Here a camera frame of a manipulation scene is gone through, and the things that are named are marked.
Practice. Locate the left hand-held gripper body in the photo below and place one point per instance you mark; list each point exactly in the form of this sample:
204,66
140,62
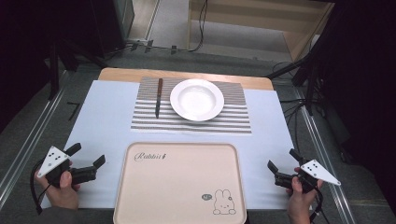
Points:
53,160

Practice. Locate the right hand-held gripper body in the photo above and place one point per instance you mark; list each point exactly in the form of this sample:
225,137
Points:
317,171

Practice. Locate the person's right hand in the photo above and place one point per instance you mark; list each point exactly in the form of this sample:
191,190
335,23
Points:
298,199

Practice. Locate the person's left hand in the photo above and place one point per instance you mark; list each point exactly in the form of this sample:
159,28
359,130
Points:
63,194

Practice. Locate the pale blue table sheet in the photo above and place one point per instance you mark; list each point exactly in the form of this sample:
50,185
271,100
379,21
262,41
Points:
102,124

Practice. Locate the striped placemat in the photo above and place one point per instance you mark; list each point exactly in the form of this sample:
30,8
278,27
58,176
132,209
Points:
146,118

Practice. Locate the black metal stand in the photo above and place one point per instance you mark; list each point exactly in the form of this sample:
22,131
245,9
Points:
54,68
311,77

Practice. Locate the beige tray with rabbit print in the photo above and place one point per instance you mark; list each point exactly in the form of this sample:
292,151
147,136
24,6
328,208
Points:
174,186

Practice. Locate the white deep plate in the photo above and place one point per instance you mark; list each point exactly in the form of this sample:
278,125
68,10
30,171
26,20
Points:
197,99

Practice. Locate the wooden shelf unit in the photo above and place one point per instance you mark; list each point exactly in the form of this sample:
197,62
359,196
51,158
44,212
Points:
299,34

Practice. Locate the dark cabinet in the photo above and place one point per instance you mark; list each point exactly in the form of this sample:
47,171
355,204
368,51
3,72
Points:
109,21

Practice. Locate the aluminium floor rail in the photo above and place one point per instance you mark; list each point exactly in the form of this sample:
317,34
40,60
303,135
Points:
323,161
28,146

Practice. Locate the black floor bracket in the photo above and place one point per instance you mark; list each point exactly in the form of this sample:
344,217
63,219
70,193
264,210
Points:
74,109

